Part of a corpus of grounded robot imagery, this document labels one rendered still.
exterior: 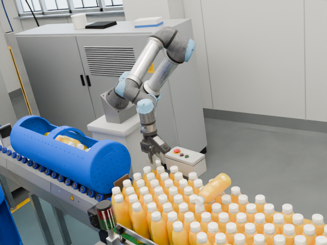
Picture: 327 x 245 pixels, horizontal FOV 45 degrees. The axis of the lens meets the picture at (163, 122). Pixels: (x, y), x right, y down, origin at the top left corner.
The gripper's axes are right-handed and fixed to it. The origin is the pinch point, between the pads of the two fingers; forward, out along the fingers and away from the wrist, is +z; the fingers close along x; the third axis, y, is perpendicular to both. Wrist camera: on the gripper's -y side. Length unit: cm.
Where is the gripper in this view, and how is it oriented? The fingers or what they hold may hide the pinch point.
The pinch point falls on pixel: (159, 166)
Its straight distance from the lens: 201.3
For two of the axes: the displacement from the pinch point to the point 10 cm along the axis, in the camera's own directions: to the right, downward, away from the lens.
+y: -7.2, -1.8, 6.7
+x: -6.8, 4.0, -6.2
